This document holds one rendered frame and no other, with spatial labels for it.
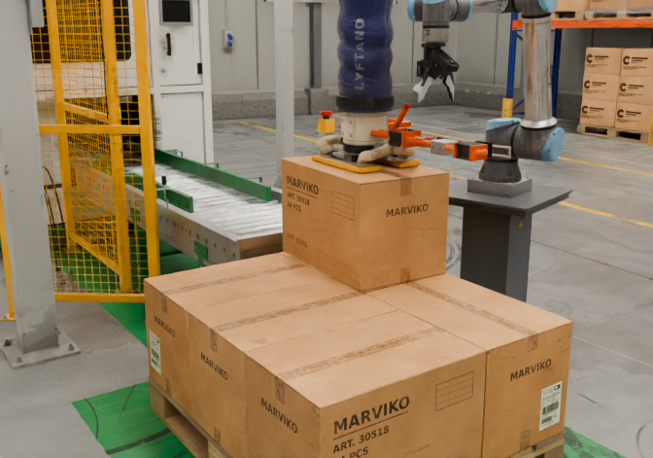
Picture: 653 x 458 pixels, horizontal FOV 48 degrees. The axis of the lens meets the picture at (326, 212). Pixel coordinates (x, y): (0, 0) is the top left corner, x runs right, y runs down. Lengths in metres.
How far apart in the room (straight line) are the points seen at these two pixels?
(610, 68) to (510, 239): 7.85
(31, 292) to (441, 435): 2.08
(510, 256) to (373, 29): 1.23
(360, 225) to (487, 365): 0.68
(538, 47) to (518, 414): 1.47
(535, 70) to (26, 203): 2.25
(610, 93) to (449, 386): 9.11
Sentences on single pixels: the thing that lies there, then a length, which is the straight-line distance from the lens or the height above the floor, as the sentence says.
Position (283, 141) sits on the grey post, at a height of 0.52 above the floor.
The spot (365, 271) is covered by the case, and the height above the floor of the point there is 0.62.
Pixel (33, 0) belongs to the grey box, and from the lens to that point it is 3.41.
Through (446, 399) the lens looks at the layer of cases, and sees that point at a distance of 2.21.
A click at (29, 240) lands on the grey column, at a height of 0.55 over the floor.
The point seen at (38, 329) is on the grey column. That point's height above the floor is 0.13.
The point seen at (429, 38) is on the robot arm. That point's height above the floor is 1.43.
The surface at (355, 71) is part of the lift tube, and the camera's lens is 2.81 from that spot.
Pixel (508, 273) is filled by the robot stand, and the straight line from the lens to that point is 3.41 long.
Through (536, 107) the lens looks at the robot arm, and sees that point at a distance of 3.22.
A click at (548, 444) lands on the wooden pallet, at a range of 2.67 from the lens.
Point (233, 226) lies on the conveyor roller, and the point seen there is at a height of 0.55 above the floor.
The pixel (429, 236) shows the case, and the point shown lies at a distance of 2.80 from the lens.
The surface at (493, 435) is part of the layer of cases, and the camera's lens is 2.43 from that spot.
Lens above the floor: 1.46
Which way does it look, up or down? 14 degrees down
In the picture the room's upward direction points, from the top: straight up
